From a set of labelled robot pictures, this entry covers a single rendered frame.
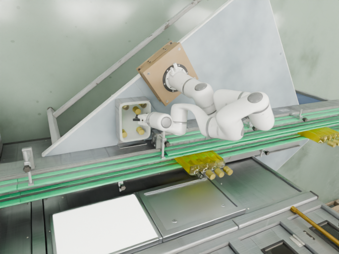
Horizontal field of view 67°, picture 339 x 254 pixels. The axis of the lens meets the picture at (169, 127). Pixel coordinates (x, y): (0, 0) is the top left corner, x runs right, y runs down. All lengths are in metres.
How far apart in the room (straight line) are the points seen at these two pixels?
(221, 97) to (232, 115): 0.19
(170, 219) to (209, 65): 0.91
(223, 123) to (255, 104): 0.13
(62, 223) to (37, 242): 0.12
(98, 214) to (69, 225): 0.13
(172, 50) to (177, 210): 0.80
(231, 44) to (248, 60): 0.18
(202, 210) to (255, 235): 0.27
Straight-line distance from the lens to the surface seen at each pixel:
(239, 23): 1.72
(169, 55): 1.35
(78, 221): 1.32
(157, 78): 1.36
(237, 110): 0.93
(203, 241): 1.24
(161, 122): 1.07
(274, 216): 1.49
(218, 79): 1.69
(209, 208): 1.38
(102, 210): 1.35
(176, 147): 1.49
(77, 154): 1.45
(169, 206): 1.36
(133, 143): 1.51
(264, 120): 0.99
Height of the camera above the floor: 2.05
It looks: 54 degrees down
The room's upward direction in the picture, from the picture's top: 131 degrees clockwise
